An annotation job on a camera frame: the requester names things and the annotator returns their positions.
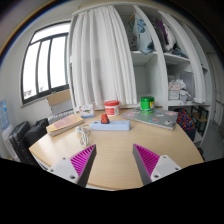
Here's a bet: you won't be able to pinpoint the clothes pile on shelf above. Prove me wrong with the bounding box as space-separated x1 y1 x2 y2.
126 13 187 58

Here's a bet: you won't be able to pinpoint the grey laptop with stickers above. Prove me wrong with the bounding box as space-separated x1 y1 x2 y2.
122 108 178 130

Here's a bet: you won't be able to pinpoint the white curtain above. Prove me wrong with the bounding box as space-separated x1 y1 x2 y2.
70 5 137 107

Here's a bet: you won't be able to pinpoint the red charger plug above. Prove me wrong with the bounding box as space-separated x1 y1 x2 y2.
101 113 110 124

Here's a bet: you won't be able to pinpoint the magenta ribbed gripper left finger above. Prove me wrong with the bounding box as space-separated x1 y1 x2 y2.
48 145 96 187

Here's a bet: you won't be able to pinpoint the cardboard box on chair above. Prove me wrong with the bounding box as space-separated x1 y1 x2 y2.
47 90 73 123

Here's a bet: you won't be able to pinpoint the colourful patterned bag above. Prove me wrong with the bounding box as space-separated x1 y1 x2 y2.
176 108 196 140

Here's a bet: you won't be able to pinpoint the small white card box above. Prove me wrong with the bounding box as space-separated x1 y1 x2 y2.
79 104 95 118

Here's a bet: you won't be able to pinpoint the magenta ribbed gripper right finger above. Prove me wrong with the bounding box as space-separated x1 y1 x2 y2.
133 144 181 185

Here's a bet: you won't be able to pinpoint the black framed window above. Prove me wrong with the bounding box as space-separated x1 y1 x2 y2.
21 21 70 104

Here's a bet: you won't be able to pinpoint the black bag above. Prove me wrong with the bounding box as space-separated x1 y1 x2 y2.
9 118 49 167

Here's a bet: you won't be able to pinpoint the green plastic jar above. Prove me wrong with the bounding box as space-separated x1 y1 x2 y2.
140 96 154 113

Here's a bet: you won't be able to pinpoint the red lid white jar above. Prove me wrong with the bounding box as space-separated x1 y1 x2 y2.
105 100 120 116

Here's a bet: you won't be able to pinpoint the white shelf unit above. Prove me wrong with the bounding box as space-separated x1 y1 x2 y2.
114 3 214 148

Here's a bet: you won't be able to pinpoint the light blue power strip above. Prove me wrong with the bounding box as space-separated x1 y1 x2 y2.
90 120 130 131

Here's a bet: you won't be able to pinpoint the papers on shelf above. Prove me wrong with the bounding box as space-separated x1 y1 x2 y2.
168 79 193 103

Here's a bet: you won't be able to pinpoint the white coiled cable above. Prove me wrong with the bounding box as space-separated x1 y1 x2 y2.
75 124 92 148

